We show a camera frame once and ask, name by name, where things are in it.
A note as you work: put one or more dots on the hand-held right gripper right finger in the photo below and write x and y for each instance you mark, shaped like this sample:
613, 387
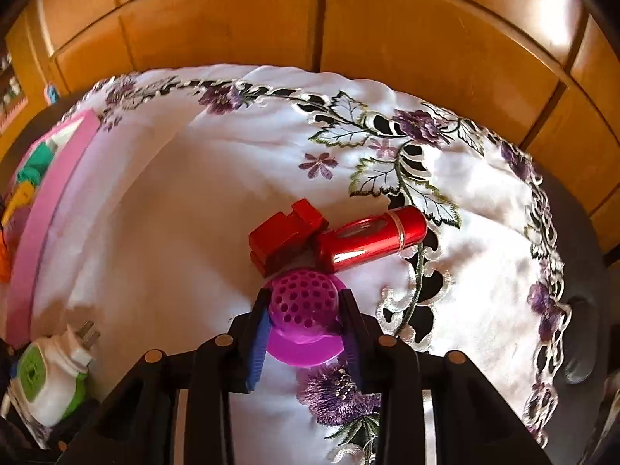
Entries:
351, 344

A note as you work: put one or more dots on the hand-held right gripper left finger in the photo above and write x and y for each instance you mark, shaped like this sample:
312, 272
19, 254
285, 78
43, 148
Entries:
256, 348

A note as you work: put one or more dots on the purple perforated toy strainer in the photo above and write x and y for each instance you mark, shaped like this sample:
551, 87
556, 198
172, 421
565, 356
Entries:
302, 300

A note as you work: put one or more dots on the pink box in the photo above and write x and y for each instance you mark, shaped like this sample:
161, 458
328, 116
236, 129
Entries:
53, 193

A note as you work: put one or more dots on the yellow plastic toy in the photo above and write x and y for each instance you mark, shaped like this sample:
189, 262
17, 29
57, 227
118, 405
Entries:
19, 198

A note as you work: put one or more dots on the green plastic toy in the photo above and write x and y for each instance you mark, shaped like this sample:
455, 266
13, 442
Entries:
36, 160

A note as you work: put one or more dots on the red flashlight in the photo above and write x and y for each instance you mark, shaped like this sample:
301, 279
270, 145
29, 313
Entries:
368, 240

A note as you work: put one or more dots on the red toy block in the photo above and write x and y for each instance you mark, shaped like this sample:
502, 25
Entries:
281, 237

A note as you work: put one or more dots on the white floral embroidered tablecloth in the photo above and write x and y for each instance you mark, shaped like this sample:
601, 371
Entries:
193, 227

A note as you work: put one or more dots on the white plug-in device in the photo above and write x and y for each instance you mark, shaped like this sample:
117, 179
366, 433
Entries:
53, 387

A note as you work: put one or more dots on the black round cushion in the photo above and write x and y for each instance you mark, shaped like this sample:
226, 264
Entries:
579, 339

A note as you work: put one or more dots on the small blue pink object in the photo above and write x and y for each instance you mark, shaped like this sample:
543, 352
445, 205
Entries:
50, 93

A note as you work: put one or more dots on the pink toothed object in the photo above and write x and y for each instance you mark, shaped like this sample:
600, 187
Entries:
12, 111

